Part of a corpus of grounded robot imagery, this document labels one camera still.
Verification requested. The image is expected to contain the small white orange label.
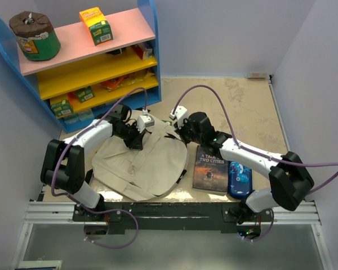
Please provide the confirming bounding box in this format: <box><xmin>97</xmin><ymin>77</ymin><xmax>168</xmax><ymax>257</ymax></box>
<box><xmin>245</xmin><ymin>72</ymin><xmax>270</xmax><ymax>80</ymax></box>

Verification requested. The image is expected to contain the blue wooden shelf unit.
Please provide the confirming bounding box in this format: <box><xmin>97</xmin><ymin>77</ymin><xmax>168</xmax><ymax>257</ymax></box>
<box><xmin>0</xmin><ymin>1</ymin><xmax>162</xmax><ymax>133</ymax></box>

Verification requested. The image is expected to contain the dark tale of two cities book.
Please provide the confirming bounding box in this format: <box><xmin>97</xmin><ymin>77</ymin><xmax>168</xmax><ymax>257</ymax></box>
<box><xmin>192</xmin><ymin>146</ymin><xmax>229</xmax><ymax>195</ymax></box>

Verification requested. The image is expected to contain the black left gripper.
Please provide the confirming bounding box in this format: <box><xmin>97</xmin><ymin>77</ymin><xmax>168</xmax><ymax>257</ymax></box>
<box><xmin>115</xmin><ymin>121</ymin><xmax>146</xmax><ymax>150</ymax></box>

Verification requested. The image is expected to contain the blue pencil case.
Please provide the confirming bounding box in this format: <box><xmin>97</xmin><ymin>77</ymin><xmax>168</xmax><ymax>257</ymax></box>
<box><xmin>228</xmin><ymin>161</ymin><xmax>253</xmax><ymax>200</ymax></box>

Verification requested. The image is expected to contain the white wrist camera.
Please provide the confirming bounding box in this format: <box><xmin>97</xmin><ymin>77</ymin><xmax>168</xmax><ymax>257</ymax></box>
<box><xmin>136</xmin><ymin>115</ymin><xmax>155</xmax><ymax>133</ymax></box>
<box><xmin>169</xmin><ymin>105</ymin><xmax>189</xmax><ymax>128</ymax></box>

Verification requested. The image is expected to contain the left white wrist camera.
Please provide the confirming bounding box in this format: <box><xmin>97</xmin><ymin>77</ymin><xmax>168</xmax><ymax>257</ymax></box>
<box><xmin>136</xmin><ymin>115</ymin><xmax>155</xmax><ymax>133</ymax></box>

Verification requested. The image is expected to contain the brown green toilet roll pack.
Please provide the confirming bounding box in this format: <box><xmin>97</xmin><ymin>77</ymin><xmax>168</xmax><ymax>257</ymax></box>
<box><xmin>9</xmin><ymin>11</ymin><xmax>61</xmax><ymax>61</ymax></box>

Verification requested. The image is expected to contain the black object on shelf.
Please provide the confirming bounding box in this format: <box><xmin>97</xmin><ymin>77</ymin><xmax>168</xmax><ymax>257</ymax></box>
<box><xmin>106</xmin><ymin>47</ymin><xmax>127</xmax><ymax>56</ymax></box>

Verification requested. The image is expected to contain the beige canvas backpack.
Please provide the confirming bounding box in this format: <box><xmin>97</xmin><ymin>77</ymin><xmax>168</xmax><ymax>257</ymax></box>
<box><xmin>92</xmin><ymin>118</ymin><xmax>189</xmax><ymax>201</ymax></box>

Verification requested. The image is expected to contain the orange green sponge box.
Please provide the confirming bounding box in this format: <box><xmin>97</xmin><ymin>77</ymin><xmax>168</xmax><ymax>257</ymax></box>
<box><xmin>79</xmin><ymin>7</ymin><xmax>113</xmax><ymax>46</ymax></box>

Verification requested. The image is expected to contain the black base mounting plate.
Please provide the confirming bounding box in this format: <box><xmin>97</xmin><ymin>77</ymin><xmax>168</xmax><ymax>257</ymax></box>
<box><xmin>73</xmin><ymin>202</ymin><xmax>273</xmax><ymax>235</ymax></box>

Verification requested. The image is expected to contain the green sponge box middle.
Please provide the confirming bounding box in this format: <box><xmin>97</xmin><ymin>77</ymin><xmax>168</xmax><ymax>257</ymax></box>
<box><xmin>74</xmin><ymin>86</ymin><xmax>95</xmax><ymax>103</ymax></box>

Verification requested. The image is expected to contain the yellow snack bag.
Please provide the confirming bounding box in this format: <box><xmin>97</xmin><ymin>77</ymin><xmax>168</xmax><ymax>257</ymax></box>
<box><xmin>118</xmin><ymin>69</ymin><xmax>154</xmax><ymax>88</ymax></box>

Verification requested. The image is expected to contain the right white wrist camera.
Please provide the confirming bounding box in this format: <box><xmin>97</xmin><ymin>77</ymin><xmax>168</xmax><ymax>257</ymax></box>
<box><xmin>169</xmin><ymin>105</ymin><xmax>189</xmax><ymax>128</ymax></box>

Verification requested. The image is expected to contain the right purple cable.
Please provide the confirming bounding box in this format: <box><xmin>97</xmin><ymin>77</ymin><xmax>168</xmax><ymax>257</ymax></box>
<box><xmin>171</xmin><ymin>85</ymin><xmax>338</xmax><ymax>195</ymax></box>

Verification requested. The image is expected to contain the red white small box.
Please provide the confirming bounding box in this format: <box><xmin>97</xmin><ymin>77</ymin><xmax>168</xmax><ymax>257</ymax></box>
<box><xmin>131</xmin><ymin>43</ymin><xmax>153</xmax><ymax>60</ymax></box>

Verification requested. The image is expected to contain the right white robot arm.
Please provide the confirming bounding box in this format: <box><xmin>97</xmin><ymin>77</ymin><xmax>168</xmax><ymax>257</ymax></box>
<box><xmin>170</xmin><ymin>108</ymin><xmax>314</xmax><ymax>221</ymax></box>

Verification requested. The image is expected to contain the purple cable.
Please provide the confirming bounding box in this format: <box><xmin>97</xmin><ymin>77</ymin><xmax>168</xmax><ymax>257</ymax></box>
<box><xmin>50</xmin><ymin>87</ymin><xmax>149</xmax><ymax>197</ymax></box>
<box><xmin>171</xmin><ymin>85</ymin><xmax>338</xmax><ymax>195</ymax></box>

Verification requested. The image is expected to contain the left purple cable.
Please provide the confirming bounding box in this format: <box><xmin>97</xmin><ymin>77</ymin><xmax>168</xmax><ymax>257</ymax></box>
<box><xmin>50</xmin><ymin>87</ymin><xmax>149</xmax><ymax>197</ymax></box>

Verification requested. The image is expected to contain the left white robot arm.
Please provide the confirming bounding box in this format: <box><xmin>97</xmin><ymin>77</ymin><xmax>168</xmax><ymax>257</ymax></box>
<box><xmin>40</xmin><ymin>103</ymin><xmax>154</xmax><ymax>221</ymax></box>

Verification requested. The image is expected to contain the orange snack packet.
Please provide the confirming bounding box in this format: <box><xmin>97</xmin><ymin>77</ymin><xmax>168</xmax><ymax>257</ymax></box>
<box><xmin>100</xmin><ymin>75</ymin><xmax>127</xmax><ymax>91</ymax></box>

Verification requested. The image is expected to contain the green sponge box left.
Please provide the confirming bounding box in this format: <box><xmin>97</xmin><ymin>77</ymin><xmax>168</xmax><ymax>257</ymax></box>
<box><xmin>51</xmin><ymin>99</ymin><xmax>73</xmax><ymax>118</ymax></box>

